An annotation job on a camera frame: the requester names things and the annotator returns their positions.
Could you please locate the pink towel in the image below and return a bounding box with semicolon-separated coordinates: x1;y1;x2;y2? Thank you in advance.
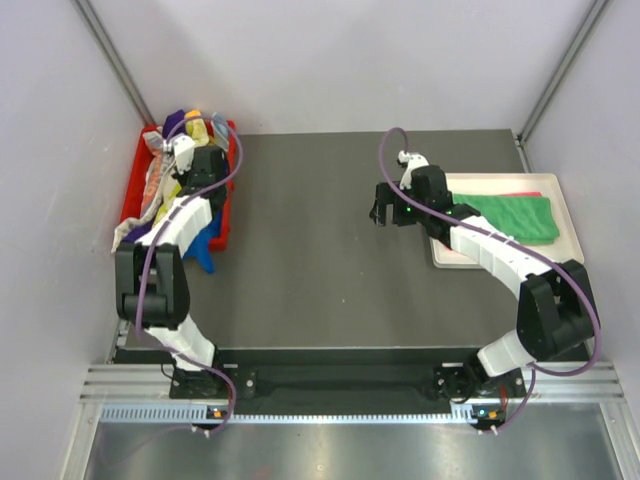
444;189;543;257

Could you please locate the green towel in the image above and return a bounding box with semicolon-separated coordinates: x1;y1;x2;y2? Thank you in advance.
451;192;561;247

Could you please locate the yellow patterned towel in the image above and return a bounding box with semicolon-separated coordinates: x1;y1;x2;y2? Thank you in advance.
153;110;210;225

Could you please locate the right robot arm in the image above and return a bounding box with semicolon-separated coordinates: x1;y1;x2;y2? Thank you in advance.
369;165;602;396

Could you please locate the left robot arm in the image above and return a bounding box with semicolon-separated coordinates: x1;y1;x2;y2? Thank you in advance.
115;146;232;397

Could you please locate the white patterned towel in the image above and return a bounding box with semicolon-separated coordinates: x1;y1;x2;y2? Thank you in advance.
111;130;162;253

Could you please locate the purple towel back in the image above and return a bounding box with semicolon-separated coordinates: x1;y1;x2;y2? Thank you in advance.
162;109;186;139

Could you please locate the purple towel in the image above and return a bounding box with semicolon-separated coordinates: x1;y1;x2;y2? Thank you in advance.
162;109;186;139
121;221;153;244

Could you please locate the blue towel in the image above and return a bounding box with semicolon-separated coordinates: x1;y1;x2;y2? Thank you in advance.
183;212;226;274

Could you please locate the red plastic bin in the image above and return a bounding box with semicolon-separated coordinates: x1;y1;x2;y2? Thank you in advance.
120;125;235;253

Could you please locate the purple towel front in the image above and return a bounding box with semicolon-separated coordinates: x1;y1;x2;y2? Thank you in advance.
121;221;153;244

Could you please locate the white plastic tray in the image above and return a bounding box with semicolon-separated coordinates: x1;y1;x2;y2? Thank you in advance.
447;173;584;262

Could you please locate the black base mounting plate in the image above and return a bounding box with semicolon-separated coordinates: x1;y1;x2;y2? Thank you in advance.
169;347;526;416

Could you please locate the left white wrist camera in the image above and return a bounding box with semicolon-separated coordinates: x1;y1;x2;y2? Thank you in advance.
163;134;196;175

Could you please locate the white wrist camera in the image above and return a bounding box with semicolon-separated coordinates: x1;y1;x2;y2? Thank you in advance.
397;150;429;190
163;134;196;175

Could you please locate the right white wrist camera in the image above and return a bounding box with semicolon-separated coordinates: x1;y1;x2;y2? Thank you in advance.
397;150;429;190

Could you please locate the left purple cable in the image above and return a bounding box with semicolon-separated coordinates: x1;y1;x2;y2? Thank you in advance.
134;115;246;436

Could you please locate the purple cable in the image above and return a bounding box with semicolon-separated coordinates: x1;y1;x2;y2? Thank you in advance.
377;127;601;436
134;115;246;436

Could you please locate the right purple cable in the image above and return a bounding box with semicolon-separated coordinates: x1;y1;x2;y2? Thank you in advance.
377;127;601;436

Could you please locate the aluminium frame rail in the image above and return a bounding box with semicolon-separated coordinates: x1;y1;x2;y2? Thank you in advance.
82;363;625;432

